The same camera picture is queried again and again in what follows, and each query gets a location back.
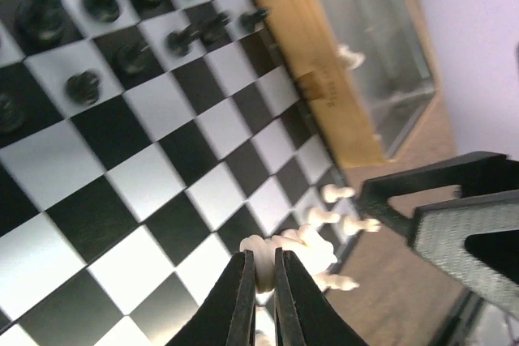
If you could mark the black white chess board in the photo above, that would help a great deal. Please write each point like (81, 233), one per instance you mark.
(135, 156)

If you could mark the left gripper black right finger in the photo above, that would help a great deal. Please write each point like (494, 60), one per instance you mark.
(303, 314)

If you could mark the white chess piece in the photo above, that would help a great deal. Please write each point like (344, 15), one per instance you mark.
(332, 193)
(350, 59)
(352, 226)

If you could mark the orange metal tin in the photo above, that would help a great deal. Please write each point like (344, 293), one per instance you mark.
(366, 115)

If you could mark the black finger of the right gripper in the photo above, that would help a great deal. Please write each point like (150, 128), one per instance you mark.
(473, 238)

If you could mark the white chess piece lying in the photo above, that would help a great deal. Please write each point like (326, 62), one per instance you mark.
(350, 59)

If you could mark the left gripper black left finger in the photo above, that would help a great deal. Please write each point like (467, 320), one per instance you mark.
(227, 316)

